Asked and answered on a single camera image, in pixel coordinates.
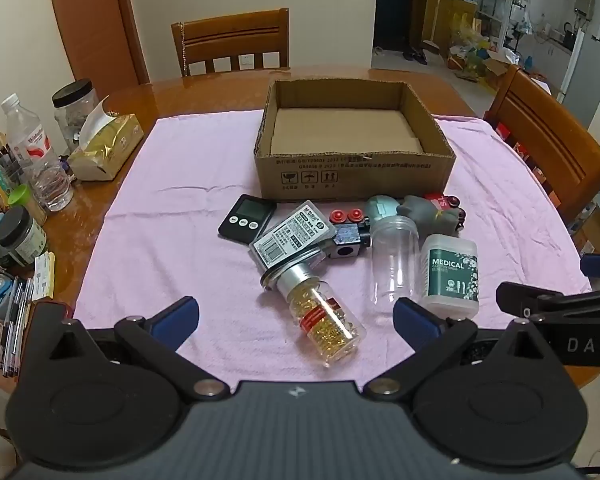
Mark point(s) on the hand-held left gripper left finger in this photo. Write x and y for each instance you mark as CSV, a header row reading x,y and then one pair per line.
x,y
176,317

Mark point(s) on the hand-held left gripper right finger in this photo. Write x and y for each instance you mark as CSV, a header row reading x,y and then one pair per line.
x,y
414,322

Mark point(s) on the white green cotton swab container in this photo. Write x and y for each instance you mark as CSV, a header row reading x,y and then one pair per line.
x,y
450,275

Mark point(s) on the clear plastic jar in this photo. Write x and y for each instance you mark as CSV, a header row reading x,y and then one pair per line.
x,y
395,265

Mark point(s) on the capsule bottle with silver cap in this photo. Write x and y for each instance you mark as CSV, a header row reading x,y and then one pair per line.
x,y
325,320

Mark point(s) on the grey round object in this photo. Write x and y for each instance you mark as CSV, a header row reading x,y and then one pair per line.
x,y
269,280

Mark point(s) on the black cube toy red buttons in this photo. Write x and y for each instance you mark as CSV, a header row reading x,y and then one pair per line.
x,y
349,242

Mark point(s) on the clear case with white label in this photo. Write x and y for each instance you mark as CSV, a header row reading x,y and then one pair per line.
x,y
292,235

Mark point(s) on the brown cardboard box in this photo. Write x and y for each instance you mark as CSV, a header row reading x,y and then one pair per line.
x,y
350,175

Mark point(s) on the pink towel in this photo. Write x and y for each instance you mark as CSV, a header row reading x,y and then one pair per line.
x,y
180,220

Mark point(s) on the grey toy car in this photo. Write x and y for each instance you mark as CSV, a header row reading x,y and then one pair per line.
x,y
430,215

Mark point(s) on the teal round toy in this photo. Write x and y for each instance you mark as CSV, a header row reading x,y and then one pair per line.
x,y
382,207

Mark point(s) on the black digital timer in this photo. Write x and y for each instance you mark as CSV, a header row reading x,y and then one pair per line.
x,y
244,217

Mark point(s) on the white card stack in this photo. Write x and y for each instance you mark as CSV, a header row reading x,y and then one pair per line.
x,y
42,275

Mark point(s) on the wooden chair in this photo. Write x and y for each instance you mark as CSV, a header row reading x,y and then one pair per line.
x,y
230,35
545,135

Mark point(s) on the bundle of pens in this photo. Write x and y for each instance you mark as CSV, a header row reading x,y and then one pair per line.
x,y
15,325

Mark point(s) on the dark jar with black lid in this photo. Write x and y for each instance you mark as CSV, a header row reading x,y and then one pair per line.
x,y
17,237

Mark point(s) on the gold tissue pack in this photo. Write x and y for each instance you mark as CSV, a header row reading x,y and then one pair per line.
x,y
107,145

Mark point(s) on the grey refrigerator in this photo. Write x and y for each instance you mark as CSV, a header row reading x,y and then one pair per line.
x,y
590,75

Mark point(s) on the green lid jar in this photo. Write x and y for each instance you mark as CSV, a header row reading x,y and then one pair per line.
x,y
22,196

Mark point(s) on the clear water bottle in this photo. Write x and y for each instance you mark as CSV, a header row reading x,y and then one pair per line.
x,y
35,155

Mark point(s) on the open cardboard boxes on floor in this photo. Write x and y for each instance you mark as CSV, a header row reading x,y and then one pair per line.
x,y
495,67

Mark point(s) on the pen holder with pens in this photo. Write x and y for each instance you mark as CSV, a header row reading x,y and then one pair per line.
x,y
5,160

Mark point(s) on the clear jar with black lid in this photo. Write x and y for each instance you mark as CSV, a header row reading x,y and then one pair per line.
x,y
72,105

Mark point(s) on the pair of dark slippers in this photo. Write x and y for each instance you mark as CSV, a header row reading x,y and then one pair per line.
x,y
415,56

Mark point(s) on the yellow cabinet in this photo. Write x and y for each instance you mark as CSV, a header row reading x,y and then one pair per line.
x,y
447,15

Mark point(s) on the brown wooden door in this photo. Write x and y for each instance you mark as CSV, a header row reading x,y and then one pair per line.
x,y
95,30

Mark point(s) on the white wall socket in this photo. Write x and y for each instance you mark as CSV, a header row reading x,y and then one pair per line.
x,y
246,61

